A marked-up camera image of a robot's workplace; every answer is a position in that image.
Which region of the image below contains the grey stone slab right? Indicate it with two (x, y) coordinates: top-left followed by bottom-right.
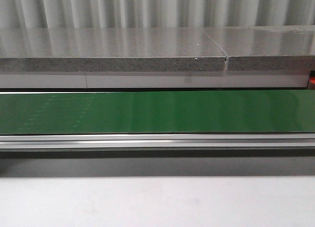
(203, 26), (315, 72)

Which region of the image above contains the orange red object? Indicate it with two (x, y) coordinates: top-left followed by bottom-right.
(308, 77), (315, 90)

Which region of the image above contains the grey stone slab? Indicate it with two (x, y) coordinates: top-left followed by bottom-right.
(0, 28), (225, 72)
(203, 26), (315, 72)

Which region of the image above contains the white panel under slab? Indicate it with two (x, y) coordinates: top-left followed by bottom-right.
(0, 74), (309, 89)

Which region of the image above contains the white pleated curtain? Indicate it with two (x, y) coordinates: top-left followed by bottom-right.
(0, 0), (315, 28)

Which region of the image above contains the grey stone slab left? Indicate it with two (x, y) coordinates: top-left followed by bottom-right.
(0, 28), (225, 72)

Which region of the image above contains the green conveyor belt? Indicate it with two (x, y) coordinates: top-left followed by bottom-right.
(0, 90), (315, 135)

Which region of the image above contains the aluminium conveyor side rail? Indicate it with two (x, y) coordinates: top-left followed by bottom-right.
(0, 132), (315, 152)

